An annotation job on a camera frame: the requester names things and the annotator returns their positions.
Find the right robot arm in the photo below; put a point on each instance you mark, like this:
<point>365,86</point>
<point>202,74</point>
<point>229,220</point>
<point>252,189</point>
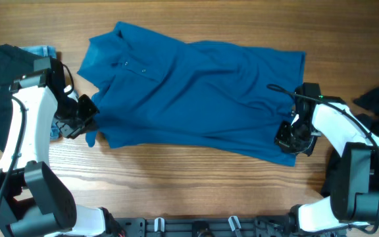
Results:
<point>354,194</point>

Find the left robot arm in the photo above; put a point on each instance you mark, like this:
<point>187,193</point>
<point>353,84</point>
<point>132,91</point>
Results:
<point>33,200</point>

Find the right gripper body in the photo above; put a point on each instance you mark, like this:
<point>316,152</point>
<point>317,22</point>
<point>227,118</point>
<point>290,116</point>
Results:
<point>288,137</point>

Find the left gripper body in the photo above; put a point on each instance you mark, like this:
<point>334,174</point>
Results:
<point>78,118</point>

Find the blue polo shirt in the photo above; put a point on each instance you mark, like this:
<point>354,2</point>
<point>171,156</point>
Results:
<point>153,89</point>

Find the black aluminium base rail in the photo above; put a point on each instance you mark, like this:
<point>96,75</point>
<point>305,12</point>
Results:
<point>260,226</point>

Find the light blue folded jeans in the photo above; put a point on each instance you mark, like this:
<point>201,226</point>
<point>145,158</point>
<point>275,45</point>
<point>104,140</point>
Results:
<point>44,51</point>

